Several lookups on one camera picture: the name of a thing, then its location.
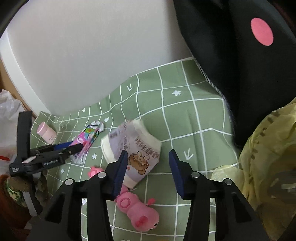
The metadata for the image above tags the pink candy wrapper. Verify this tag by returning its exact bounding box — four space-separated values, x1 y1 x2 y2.
70 121 104 165

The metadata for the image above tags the white bear paper cup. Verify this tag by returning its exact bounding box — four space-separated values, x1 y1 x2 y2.
100 120 162 189

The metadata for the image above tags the yellow-green trash bag bin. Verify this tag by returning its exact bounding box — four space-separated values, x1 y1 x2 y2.
211 100 295 240

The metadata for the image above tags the gloved camouflage hand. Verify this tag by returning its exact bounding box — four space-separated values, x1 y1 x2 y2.
1 171 50 229

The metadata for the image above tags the small pink bottle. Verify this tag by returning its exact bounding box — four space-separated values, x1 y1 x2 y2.
37 121 57 144

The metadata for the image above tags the white plastic bag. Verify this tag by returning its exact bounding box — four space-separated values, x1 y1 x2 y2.
0 89 25 175

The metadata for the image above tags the pink pig toy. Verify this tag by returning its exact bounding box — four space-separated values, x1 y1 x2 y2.
89 165 160 233

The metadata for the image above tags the green grid bed sheet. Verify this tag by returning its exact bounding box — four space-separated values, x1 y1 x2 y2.
31 59 239 240

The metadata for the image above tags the black hello kitty pillow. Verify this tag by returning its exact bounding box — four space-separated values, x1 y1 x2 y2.
174 1 295 148

